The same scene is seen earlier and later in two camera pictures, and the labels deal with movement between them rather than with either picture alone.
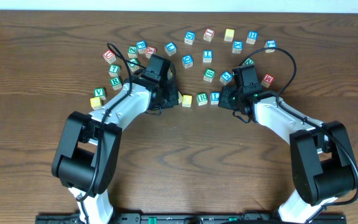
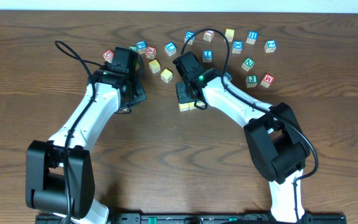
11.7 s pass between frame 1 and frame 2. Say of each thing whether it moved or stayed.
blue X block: stayed
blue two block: stayed
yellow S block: stayed
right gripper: moved
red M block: stayed
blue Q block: stayed
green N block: stayed
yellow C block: moved
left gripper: moved
